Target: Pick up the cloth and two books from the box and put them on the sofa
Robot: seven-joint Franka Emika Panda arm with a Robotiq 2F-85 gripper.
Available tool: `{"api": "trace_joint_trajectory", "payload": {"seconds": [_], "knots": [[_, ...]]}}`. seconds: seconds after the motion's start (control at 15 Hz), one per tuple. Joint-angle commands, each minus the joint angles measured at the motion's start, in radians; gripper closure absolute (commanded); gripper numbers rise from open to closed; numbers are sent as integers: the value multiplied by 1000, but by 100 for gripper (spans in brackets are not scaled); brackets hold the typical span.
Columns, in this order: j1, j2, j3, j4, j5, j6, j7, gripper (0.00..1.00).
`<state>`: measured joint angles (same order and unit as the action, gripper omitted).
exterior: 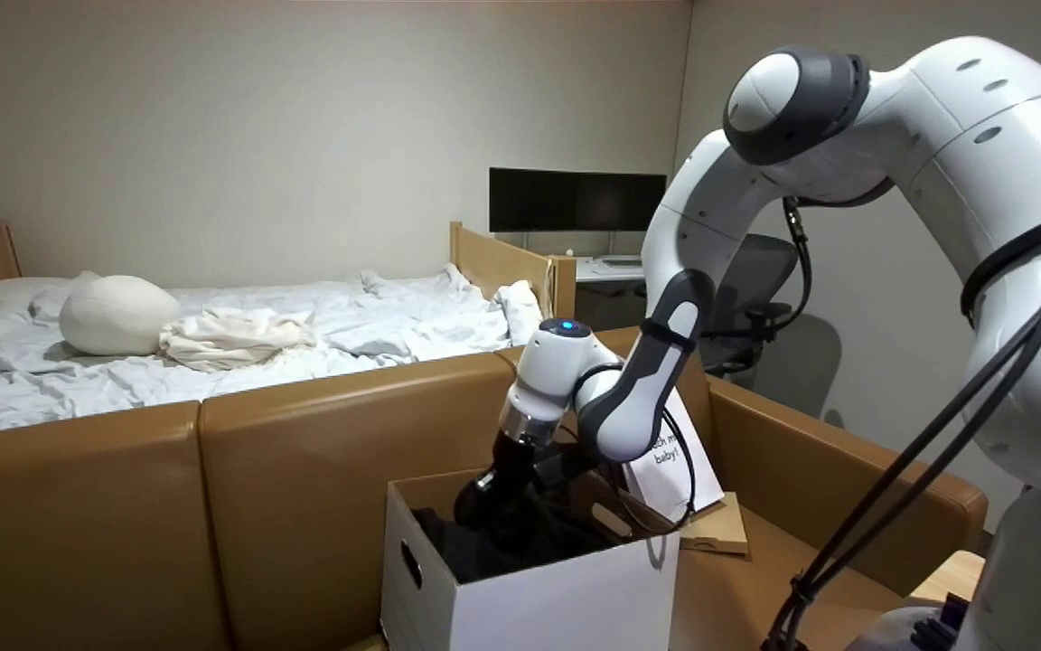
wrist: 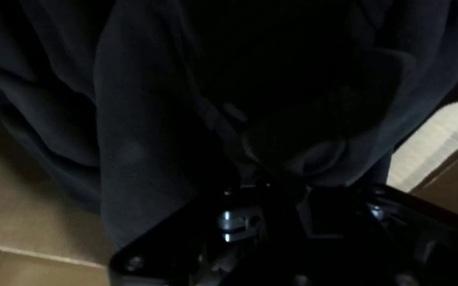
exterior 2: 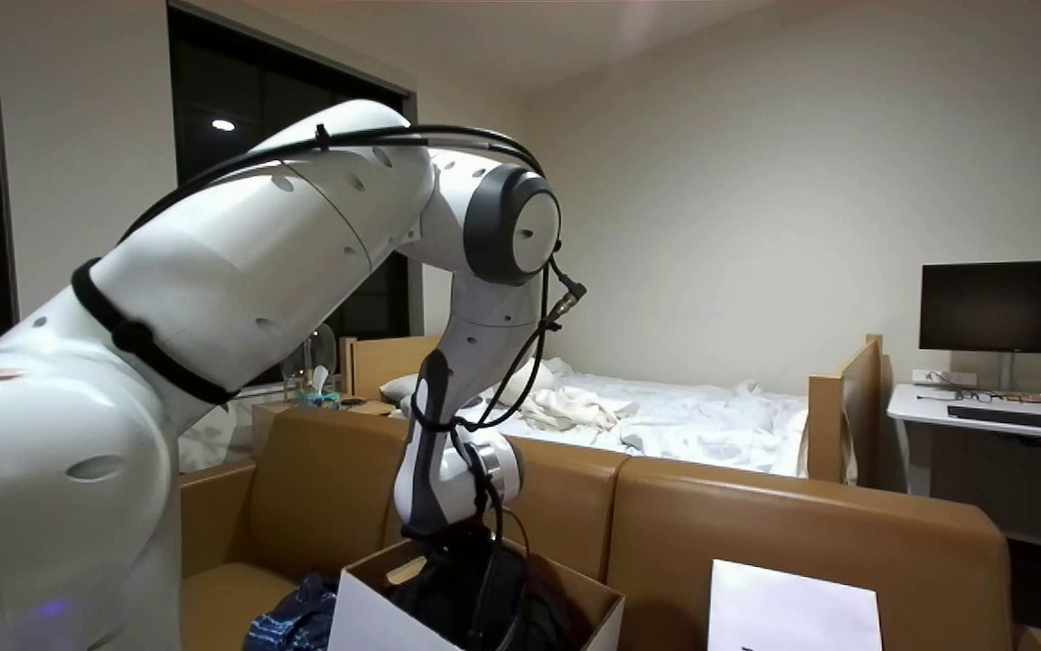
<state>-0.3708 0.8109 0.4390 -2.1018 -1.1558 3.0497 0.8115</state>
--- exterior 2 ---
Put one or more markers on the white cardboard box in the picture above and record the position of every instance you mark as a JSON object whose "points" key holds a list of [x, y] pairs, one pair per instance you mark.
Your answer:
{"points": [[363, 620]]}

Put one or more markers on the wooden bed with white bedding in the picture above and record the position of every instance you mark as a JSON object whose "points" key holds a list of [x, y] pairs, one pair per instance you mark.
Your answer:
{"points": [[686, 420]]}

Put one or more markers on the tan leather sofa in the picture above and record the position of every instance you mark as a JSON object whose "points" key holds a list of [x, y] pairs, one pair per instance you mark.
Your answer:
{"points": [[666, 529]]}

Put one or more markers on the black keyboard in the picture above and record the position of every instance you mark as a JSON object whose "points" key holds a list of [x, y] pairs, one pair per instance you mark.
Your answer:
{"points": [[997, 416]]}

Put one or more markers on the blue patterned cloth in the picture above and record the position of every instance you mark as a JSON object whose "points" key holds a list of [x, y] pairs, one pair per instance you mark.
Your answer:
{"points": [[290, 620]]}

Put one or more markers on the white desk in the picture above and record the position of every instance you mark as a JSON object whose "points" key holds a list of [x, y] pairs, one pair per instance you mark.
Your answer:
{"points": [[1027, 465]]}

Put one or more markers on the flat white pillow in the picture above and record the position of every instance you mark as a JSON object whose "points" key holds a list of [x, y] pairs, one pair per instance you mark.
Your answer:
{"points": [[400, 390]]}

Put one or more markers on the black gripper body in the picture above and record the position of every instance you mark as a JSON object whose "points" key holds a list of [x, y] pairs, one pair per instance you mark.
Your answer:
{"points": [[451, 562]]}

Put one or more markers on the black computer monitor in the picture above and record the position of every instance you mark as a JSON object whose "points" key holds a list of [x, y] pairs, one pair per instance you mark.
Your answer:
{"points": [[1011, 309]]}

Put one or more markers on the white paper sheet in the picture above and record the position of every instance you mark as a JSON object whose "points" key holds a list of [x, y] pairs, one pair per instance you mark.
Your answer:
{"points": [[791, 608]]}

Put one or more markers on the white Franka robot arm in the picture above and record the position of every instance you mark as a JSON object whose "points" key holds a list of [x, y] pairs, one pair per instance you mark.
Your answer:
{"points": [[242, 239]]}

